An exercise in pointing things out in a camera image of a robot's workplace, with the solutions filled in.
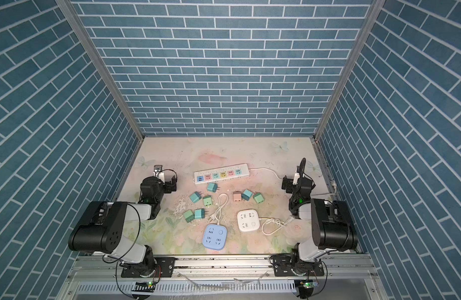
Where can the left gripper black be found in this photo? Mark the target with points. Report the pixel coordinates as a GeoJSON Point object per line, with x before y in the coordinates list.
{"type": "Point", "coordinates": [170, 184]}

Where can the white long power strip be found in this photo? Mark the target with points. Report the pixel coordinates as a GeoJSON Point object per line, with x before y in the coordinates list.
{"type": "Point", "coordinates": [221, 174]}

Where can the white square power socket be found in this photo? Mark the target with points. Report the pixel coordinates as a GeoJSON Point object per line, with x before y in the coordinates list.
{"type": "Point", "coordinates": [248, 220]}

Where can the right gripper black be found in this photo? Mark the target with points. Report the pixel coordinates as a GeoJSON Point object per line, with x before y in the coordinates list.
{"type": "Point", "coordinates": [287, 184]}

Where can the green plug adapter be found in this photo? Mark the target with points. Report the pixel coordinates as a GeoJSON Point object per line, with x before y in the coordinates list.
{"type": "Point", "coordinates": [207, 200]}
{"type": "Point", "coordinates": [189, 216]}
{"type": "Point", "coordinates": [258, 198]}

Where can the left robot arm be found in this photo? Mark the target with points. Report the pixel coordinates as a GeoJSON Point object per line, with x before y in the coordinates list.
{"type": "Point", "coordinates": [113, 228]}

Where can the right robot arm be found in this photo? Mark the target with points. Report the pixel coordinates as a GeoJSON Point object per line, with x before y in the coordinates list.
{"type": "Point", "coordinates": [332, 228]}

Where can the pink plug adapter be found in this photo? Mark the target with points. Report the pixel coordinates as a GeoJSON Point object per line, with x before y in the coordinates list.
{"type": "Point", "coordinates": [237, 196]}

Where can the teal plug adapter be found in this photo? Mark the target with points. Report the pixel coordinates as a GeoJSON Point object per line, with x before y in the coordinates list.
{"type": "Point", "coordinates": [247, 195]}
{"type": "Point", "coordinates": [195, 197]}
{"type": "Point", "coordinates": [212, 187]}
{"type": "Point", "coordinates": [199, 214]}

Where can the blue square power socket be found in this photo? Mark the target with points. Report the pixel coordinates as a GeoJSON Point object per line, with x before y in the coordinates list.
{"type": "Point", "coordinates": [214, 237]}

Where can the teal plug adapter top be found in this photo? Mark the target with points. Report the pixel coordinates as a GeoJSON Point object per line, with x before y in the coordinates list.
{"type": "Point", "coordinates": [212, 187]}

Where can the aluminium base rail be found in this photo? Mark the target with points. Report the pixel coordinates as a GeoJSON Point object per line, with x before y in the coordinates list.
{"type": "Point", "coordinates": [346, 276]}

